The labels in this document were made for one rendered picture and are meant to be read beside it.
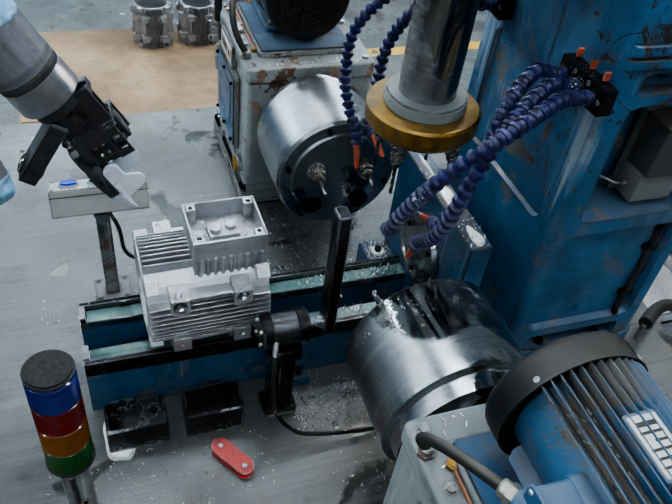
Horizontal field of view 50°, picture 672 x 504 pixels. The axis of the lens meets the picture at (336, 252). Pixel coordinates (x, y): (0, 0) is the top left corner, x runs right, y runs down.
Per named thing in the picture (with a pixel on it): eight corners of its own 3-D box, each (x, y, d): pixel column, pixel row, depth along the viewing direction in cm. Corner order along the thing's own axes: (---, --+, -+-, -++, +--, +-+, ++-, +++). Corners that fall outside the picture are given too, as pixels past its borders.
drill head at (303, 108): (339, 130, 180) (351, 36, 163) (392, 226, 155) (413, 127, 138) (239, 139, 172) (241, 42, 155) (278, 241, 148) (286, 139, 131)
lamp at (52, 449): (88, 412, 96) (84, 392, 93) (92, 451, 92) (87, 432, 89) (40, 422, 94) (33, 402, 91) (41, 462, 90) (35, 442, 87)
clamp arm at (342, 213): (332, 319, 123) (350, 204, 106) (337, 333, 121) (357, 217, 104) (312, 323, 122) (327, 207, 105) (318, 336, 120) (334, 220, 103)
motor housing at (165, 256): (243, 271, 140) (245, 194, 127) (269, 346, 127) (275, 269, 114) (137, 288, 134) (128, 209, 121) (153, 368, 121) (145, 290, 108)
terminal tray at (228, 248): (251, 225, 127) (252, 193, 122) (267, 267, 120) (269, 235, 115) (182, 235, 123) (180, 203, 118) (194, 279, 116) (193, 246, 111)
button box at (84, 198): (147, 198, 139) (143, 171, 138) (150, 208, 133) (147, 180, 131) (52, 208, 134) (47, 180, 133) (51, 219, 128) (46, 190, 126)
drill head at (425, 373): (449, 330, 135) (482, 230, 118) (563, 536, 108) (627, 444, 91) (321, 354, 128) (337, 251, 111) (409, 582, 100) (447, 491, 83)
